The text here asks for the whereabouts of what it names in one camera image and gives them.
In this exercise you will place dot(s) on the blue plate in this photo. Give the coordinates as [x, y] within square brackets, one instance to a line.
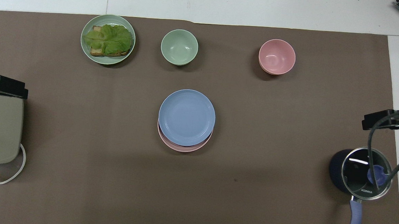
[186, 117]

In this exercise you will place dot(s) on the pink plate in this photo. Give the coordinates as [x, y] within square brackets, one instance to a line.
[170, 145]

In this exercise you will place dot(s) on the green bowl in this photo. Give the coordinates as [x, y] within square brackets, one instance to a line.
[179, 47]

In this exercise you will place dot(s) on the pink bowl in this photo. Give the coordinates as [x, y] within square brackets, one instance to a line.
[277, 56]

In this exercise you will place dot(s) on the green lettuce leaf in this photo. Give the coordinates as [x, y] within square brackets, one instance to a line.
[109, 37]

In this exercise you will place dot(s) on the toast slice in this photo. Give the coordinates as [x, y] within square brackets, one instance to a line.
[96, 51]

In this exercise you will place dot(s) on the green plate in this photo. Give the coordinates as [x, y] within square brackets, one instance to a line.
[88, 53]

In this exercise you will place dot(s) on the dark blue saucepan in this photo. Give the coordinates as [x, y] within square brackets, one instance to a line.
[336, 170]

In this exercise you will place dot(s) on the glass pot lid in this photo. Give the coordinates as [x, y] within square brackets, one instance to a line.
[355, 174]

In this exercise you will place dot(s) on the black stand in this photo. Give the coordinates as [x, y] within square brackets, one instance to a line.
[6, 85]
[381, 121]

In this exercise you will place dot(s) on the beige toaster appliance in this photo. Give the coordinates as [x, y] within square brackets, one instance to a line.
[4, 129]

